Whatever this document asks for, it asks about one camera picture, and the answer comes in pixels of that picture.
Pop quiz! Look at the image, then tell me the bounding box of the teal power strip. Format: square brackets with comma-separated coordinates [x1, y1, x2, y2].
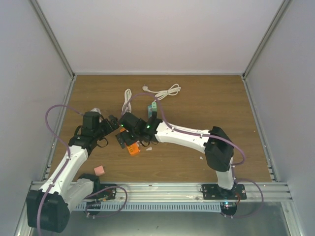
[147, 105, 153, 118]

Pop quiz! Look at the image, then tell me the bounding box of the pink charger cube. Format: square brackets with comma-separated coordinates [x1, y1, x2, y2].
[94, 166, 105, 176]

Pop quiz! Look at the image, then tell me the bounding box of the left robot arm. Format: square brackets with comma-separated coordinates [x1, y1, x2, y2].
[26, 111, 119, 233]

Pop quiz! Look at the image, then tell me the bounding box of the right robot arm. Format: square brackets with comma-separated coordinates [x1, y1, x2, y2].
[116, 112, 236, 199]

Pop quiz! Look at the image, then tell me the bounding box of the orange power strip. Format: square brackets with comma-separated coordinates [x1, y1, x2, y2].
[120, 127, 140, 156]

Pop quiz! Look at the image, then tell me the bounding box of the white cable of orange strip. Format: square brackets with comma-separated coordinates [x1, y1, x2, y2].
[121, 88, 133, 115]

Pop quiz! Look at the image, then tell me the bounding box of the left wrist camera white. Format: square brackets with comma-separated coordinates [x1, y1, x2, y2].
[91, 108, 101, 115]

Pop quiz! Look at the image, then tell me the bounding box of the aluminium front rail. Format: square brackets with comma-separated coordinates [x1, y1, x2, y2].
[102, 181, 292, 203]

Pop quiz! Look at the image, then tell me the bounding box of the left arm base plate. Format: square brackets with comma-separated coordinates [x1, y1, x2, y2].
[84, 183, 117, 202]

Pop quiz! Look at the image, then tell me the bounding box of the white cable of teal strip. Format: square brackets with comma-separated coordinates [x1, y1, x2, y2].
[141, 83, 182, 103]

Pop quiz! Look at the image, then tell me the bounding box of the grey slotted cable duct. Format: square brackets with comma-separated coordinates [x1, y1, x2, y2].
[75, 202, 221, 213]

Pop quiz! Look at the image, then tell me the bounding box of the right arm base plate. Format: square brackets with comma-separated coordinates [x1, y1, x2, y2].
[200, 183, 247, 200]

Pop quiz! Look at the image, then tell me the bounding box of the left aluminium frame post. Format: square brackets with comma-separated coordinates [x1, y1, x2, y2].
[29, 0, 75, 80]

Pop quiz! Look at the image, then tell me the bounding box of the aluminium frame post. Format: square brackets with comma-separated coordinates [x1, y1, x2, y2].
[242, 0, 291, 80]
[29, 0, 75, 80]

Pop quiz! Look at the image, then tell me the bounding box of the right aluminium frame post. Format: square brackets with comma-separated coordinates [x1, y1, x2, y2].
[242, 0, 291, 80]

